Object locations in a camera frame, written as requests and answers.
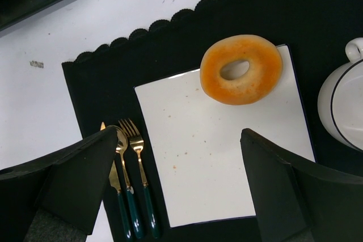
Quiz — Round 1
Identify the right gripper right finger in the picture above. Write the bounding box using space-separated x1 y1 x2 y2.
240 129 362 241

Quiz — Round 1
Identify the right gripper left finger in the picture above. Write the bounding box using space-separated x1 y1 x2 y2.
1 128 117 241

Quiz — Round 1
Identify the tan ring donut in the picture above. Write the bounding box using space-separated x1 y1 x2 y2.
200 35 283 105

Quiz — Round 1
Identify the white square plate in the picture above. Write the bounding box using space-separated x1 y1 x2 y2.
135 45 314 227

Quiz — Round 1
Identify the white cup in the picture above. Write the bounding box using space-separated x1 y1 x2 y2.
317 37 362 151

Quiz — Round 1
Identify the black placemat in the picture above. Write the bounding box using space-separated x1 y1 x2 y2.
61 0 363 242

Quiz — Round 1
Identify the gold knife teal handle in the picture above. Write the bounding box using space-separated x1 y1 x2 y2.
109 125 133 241

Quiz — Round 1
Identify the gold spoon teal handle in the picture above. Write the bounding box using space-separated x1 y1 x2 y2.
115 126 145 239

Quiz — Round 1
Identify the gold fork teal handle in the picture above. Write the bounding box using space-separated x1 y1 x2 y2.
119 119 161 239

